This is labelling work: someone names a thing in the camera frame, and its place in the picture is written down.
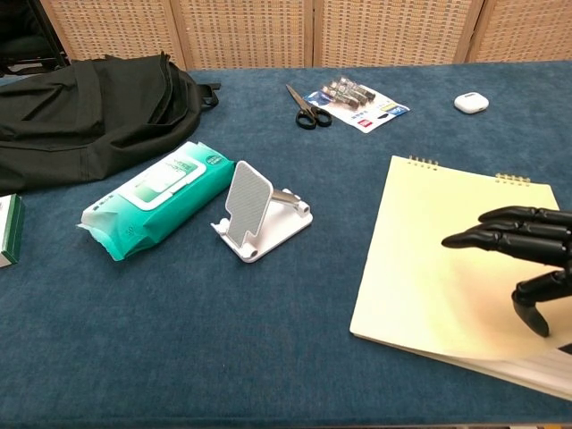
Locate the yellow spiral notepad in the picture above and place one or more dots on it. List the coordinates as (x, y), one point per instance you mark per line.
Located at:
(424, 268)

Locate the white earbuds case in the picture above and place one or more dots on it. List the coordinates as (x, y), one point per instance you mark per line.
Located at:
(471, 102)

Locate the black fabric backpack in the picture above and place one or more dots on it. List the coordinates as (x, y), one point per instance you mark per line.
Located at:
(89, 120)

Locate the green and white box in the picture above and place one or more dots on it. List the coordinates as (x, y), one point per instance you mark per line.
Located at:
(11, 230)

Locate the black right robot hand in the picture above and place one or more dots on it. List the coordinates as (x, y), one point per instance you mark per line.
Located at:
(527, 239)

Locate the white folding phone stand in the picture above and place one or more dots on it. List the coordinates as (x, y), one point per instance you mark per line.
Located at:
(254, 214)

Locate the black chair frame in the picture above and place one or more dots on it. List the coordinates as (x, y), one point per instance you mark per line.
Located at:
(31, 40)

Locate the green wet wipes pack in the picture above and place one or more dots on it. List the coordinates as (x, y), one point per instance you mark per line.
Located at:
(152, 201)

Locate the woven folding screen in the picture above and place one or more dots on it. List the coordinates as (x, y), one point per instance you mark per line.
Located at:
(313, 31)

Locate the blue table cloth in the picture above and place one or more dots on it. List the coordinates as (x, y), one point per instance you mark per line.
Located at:
(223, 348)

